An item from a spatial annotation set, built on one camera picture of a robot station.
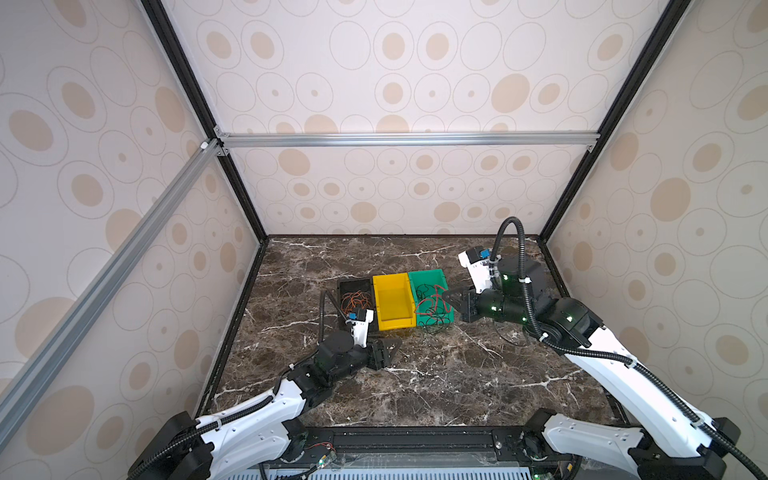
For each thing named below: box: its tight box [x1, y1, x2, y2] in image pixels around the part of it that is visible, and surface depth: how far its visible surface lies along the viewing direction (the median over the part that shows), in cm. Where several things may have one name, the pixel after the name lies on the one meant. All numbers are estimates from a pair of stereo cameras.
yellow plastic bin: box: [372, 272, 417, 331], surface depth 96 cm
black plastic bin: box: [337, 277, 378, 332], surface depth 98 cm
